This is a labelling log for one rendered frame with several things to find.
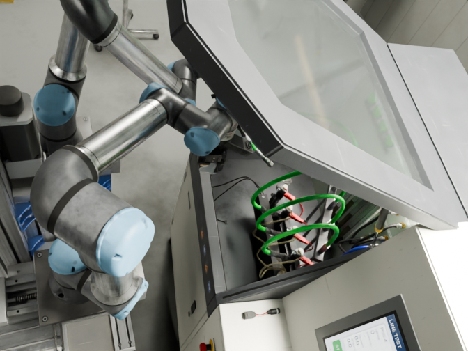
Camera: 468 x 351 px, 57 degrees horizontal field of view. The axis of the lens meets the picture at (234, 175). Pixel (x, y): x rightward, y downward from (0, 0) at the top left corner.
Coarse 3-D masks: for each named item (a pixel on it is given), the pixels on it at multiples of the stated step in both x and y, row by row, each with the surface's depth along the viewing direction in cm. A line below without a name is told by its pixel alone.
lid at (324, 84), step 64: (192, 0) 61; (256, 0) 85; (320, 0) 120; (192, 64) 60; (256, 64) 71; (320, 64) 94; (384, 64) 132; (256, 128) 61; (320, 128) 73; (384, 128) 106; (384, 192) 81; (448, 192) 114
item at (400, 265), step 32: (416, 224) 103; (384, 256) 109; (416, 256) 101; (448, 256) 100; (320, 288) 129; (352, 288) 117; (384, 288) 108; (416, 288) 100; (448, 288) 95; (288, 320) 140; (320, 320) 127; (416, 320) 99; (448, 320) 92
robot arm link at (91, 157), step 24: (144, 96) 103; (168, 96) 103; (120, 120) 91; (144, 120) 94; (168, 120) 102; (96, 144) 83; (120, 144) 87; (48, 168) 74; (72, 168) 75; (96, 168) 80; (48, 192) 71; (48, 216) 71
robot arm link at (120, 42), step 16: (64, 0) 102; (80, 0) 101; (96, 0) 102; (80, 16) 102; (96, 16) 103; (112, 16) 106; (80, 32) 107; (96, 32) 105; (112, 32) 106; (128, 32) 112; (112, 48) 110; (128, 48) 111; (144, 48) 115; (128, 64) 115; (144, 64) 116; (160, 64) 120; (144, 80) 120; (160, 80) 120; (176, 80) 124; (192, 96) 129
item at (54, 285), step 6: (54, 282) 118; (54, 288) 120; (60, 288) 118; (66, 288) 116; (72, 288) 116; (54, 294) 121; (60, 294) 122; (66, 294) 118; (72, 294) 118; (78, 294) 119; (60, 300) 122; (66, 300) 120; (72, 300) 120; (78, 300) 121; (84, 300) 122
